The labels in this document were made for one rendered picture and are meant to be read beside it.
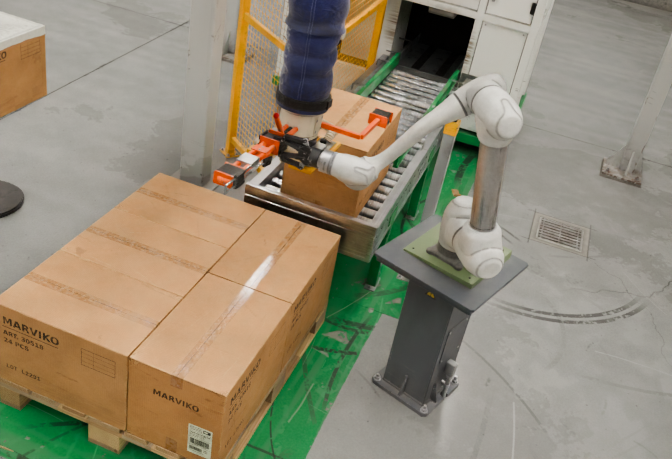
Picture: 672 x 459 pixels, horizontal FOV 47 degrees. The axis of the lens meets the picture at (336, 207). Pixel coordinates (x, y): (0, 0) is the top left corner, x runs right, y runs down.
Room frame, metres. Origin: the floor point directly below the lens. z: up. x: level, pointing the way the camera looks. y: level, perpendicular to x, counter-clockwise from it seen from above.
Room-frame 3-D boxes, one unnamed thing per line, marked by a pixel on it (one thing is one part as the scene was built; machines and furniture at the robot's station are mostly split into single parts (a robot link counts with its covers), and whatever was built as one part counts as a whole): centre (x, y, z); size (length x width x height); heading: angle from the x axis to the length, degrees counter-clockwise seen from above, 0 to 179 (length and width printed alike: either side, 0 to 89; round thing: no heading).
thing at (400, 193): (4.27, -0.49, 0.50); 2.31 x 0.05 x 0.19; 165
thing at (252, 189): (3.22, 0.12, 0.58); 0.70 x 0.03 x 0.06; 75
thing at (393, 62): (4.76, 0.00, 0.60); 1.60 x 0.10 x 0.09; 165
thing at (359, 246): (3.22, 0.12, 0.47); 0.70 x 0.03 x 0.15; 75
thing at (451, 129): (3.65, -0.51, 0.50); 0.07 x 0.07 x 1.00; 75
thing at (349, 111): (3.56, 0.02, 0.75); 0.60 x 0.40 x 0.40; 166
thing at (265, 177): (4.43, 0.14, 0.50); 2.31 x 0.05 x 0.19; 165
